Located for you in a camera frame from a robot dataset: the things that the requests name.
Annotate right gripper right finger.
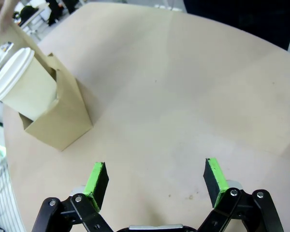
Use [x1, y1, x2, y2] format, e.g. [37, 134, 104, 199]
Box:
[197, 157, 285, 232]

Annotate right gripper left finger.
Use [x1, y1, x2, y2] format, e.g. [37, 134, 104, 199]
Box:
[31, 160, 110, 232]

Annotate brown cardboard cup carrier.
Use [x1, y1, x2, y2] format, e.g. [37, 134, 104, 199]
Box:
[0, 23, 94, 152]

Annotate white paper cup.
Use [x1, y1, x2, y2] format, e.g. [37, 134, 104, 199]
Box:
[0, 51, 58, 121]

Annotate white plastic cup lid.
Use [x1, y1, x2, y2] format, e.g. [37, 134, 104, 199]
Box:
[0, 47, 36, 102]

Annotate person's right hand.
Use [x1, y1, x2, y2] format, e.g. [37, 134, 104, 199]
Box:
[0, 0, 19, 37]

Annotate white ribbed panel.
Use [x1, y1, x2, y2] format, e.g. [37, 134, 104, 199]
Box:
[0, 164, 24, 232]

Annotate person's black hoodie torso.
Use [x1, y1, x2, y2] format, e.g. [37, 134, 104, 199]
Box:
[183, 0, 290, 51]

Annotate white background workbench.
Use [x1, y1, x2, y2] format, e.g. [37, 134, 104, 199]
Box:
[14, 3, 51, 41]

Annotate person in dark clothes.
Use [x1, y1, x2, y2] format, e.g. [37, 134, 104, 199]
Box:
[47, 0, 63, 26]

